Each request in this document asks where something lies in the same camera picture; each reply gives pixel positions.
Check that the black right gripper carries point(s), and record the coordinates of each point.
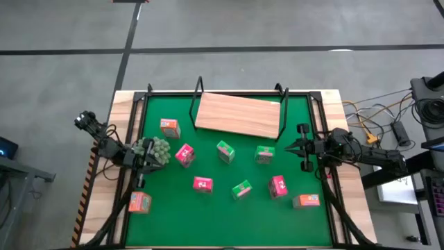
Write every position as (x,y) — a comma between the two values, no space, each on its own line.
(317,147)

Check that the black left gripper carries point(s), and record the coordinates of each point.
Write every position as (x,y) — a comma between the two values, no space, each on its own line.
(145,152)

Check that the red Froot Loops cereal box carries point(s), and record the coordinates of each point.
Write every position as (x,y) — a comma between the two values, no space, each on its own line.
(277,186)
(185,155)
(203,184)

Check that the green Apple Jacks cereal box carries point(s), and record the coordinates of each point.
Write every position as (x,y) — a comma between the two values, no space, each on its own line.
(225,151)
(264,154)
(241,189)

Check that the orange Mini Wheats cereal box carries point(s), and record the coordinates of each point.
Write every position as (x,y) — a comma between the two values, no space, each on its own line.
(170,128)
(306,200)
(139,202)

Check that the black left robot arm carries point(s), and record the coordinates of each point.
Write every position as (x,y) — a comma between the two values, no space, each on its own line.
(107,146)

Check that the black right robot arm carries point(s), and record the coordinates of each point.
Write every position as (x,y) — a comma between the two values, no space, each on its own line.
(378,156)

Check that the green succulent in patterned pot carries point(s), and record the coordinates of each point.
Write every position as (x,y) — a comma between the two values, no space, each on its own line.
(161,149)

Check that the yellow plug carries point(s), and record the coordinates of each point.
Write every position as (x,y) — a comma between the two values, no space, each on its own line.
(372,139)

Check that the green table mat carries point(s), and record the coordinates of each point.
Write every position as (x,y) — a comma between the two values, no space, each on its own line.
(208,222)

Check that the yellow black hazard tape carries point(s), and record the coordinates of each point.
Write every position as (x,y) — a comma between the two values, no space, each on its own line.
(83,205)

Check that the black power strip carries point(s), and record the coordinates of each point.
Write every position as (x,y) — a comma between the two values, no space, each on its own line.
(400,133)

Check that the white board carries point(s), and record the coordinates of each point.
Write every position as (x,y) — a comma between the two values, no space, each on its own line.
(395,191)

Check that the black desk beam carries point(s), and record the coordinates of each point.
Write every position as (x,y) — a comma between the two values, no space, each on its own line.
(419,165)

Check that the grey metal desk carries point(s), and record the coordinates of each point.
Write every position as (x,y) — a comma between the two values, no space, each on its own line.
(21,170)

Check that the black flat screen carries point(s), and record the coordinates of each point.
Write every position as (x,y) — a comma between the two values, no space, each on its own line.
(433,144)

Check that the grey equipment stand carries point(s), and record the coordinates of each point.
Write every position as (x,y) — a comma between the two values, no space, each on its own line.
(419,88)

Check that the small black object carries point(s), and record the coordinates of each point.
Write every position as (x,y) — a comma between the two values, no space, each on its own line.
(412,239)

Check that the backlit keyboard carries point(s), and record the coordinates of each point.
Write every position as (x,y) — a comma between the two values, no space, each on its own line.
(437,196)

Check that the black device with blue light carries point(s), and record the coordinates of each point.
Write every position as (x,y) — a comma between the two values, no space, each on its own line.
(7,147)

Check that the black metal table frame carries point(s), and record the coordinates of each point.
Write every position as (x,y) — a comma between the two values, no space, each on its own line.
(138,95)

